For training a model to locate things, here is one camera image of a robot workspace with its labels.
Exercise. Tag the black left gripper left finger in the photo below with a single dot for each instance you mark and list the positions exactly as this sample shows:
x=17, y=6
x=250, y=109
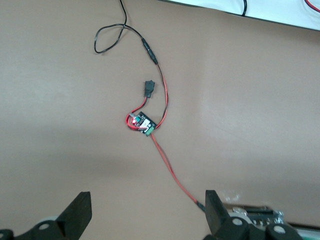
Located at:
x=75, y=215

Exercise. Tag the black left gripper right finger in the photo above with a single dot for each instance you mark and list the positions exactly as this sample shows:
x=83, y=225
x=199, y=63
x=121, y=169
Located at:
x=216, y=215

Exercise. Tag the green belt conveyor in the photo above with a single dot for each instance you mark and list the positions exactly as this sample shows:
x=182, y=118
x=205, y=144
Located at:
x=262, y=212

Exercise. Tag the small motor controller board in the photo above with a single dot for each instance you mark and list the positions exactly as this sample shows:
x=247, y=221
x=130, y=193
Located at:
x=145, y=125

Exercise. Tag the red clip lead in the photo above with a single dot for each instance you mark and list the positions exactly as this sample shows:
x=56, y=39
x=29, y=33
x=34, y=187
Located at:
x=311, y=5

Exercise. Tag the black inline switch with leads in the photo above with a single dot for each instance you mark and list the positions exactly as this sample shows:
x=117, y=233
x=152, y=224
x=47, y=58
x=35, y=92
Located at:
x=149, y=88

